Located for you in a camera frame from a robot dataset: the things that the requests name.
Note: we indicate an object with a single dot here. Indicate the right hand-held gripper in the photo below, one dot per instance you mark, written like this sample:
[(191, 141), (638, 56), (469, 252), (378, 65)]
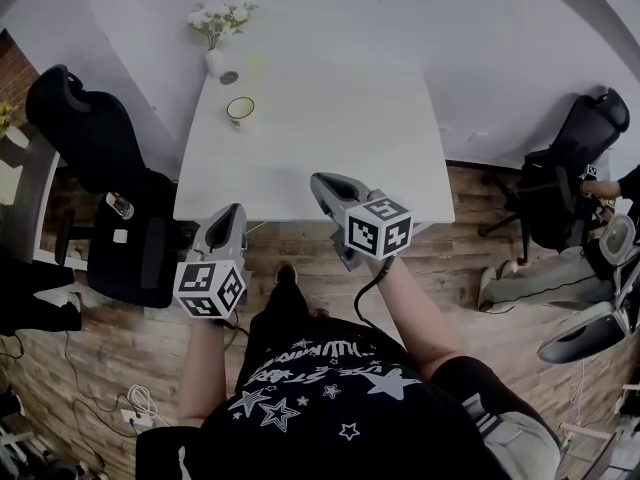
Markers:
[(377, 228)]

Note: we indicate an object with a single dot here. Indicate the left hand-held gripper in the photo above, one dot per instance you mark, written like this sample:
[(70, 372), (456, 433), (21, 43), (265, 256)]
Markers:
[(210, 288)]

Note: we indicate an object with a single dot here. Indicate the white mug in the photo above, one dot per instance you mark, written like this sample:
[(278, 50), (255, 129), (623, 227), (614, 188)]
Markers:
[(237, 109)]

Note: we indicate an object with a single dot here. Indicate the person's right forearm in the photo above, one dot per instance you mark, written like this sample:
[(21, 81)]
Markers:
[(415, 318)]

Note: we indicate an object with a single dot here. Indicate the person's left forearm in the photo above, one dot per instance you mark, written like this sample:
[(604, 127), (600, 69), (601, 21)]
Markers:
[(202, 368)]

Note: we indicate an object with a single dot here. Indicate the person's black shoe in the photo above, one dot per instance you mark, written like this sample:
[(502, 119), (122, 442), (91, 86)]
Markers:
[(286, 273)]

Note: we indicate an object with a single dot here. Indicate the person's black trouser leg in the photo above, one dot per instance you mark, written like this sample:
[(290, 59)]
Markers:
[(280, 303)]

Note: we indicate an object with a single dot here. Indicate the black office chair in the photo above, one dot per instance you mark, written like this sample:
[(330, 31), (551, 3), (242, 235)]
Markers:
[(565, 203), (125, 268)]

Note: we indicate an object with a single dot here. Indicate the small white box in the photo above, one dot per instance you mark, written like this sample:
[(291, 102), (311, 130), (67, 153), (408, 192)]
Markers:
[(120, 236)]

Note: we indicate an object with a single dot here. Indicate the clear plastic bottle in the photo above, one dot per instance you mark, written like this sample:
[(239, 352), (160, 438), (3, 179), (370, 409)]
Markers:
[(120, 206)]

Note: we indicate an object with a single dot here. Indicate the round grey desk grommet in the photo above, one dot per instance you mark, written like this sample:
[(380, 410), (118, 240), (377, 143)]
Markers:
[(229, 77)]

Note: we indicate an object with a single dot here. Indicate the white ribbed vase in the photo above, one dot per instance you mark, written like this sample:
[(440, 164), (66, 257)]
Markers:
[(215, 64)]

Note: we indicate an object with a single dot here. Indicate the black fabric bag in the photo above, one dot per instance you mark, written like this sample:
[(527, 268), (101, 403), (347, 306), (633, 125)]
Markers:
[(35, 298)]

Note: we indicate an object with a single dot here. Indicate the white power strip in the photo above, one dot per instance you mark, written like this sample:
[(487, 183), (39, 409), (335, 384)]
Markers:
[(137, 419)]

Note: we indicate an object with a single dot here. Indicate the person's black star shirt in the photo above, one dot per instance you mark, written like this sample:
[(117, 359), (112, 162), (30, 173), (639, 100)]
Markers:
[(325, 418)]

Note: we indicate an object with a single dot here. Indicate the white flower bouquet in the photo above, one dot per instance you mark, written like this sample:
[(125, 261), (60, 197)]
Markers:
[(220, 20)]

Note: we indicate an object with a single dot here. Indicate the white slender vase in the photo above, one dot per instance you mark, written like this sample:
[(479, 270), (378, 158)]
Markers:
[(17, 138)]

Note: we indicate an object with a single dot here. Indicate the yellow flower bunch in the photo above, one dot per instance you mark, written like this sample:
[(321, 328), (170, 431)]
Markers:
[(4, 115)]

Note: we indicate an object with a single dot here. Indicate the grey and white office chair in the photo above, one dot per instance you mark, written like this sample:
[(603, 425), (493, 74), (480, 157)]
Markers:
[(585, 333)]

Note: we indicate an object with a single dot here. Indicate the grey pouch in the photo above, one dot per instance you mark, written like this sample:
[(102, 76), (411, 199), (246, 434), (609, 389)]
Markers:
[(515, 443)]

